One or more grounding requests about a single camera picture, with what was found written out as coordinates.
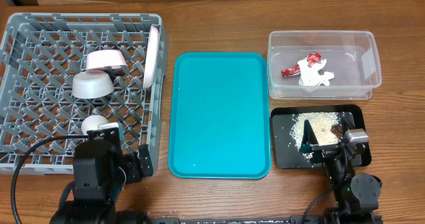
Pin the red snack wrapper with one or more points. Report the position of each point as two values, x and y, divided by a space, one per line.
312 59

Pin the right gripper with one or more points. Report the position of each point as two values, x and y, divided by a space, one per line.
327 147

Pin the teal plastic tray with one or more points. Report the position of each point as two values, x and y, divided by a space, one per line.
220 118

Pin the black plastic tray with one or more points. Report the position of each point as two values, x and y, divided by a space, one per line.
355 111

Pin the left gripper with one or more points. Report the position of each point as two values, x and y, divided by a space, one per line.
135 173

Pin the clear plastic bin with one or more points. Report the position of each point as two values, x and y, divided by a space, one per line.
352 57

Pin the small pink plate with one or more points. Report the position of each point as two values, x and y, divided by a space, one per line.
99 60

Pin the brown food scrap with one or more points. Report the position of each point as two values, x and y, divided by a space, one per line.
337 130

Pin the large white plate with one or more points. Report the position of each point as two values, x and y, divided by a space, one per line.
151 57

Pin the grey bowl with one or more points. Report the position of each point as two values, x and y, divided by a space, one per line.
92 84

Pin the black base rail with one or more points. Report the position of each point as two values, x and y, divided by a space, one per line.
294 219

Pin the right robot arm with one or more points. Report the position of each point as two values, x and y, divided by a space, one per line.
356 195

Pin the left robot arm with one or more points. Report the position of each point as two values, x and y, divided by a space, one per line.
100 173

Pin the grey plastic dish rack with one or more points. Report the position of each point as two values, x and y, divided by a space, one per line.
40 55

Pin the white cup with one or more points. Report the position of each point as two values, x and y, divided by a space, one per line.
92 122

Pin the white rice pile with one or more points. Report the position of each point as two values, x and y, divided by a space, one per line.
323 124

